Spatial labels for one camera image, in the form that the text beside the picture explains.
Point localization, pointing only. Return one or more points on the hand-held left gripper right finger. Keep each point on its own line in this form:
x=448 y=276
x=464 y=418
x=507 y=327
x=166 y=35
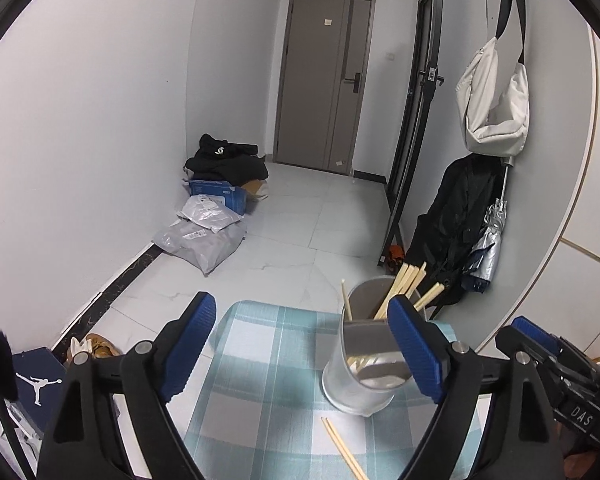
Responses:
x=415 y=350

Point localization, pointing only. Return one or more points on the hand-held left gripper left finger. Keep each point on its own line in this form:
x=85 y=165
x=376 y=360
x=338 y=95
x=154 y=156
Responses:
x=190 y=350

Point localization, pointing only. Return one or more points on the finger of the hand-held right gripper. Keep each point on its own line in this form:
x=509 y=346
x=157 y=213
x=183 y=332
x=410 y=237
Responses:
x=545 y=338
x=550 y=372

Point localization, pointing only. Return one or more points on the bundle of wooden chopsticks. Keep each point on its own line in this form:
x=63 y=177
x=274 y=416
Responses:
x=402 y=280

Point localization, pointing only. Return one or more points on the grey plastic utensil holder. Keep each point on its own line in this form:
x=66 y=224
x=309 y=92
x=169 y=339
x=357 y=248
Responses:
x=345 y=375

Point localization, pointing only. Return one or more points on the white shoulder bag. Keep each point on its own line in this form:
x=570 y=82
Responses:
x=495 y=135

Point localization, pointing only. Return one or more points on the teal plaid table mat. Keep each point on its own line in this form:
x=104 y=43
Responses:
x=270 y=360

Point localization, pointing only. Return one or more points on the brown slipper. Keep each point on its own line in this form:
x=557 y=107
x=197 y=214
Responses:
x=102 y=345

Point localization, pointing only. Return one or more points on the orange shoes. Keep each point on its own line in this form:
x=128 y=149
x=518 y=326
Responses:
x=394 y=255

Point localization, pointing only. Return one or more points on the large grey mailing bag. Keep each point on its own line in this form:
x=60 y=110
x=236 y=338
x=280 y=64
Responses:
x=200 y=247

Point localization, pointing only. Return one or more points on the silver folded umbrella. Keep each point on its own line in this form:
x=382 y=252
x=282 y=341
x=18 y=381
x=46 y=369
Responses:
x=487 y=250

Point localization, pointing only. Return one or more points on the black hanging jacket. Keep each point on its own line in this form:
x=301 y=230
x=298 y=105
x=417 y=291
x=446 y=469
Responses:
x=450 y=220

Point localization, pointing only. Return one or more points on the white mailing bag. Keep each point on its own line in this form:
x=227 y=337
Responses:
x=205 y=210

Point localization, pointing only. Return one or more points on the dark blue shoebox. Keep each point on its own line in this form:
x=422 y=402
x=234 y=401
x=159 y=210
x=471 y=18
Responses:
x=35 y=380

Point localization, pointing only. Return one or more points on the blue cardboard box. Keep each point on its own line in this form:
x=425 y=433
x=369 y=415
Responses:
x=215 y=189

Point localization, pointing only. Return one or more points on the brown cardboard box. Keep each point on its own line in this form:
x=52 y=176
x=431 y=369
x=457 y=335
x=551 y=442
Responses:
x=255 y=187

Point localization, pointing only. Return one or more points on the pile of black clothes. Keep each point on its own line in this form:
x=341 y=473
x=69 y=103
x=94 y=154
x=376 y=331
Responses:
x=225 y=160

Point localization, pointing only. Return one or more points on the grey entrance door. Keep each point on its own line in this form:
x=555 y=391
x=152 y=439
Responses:
x=315 y=85

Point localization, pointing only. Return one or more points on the black door frame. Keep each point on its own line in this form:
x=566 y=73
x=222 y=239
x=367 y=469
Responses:
x=410 y=135

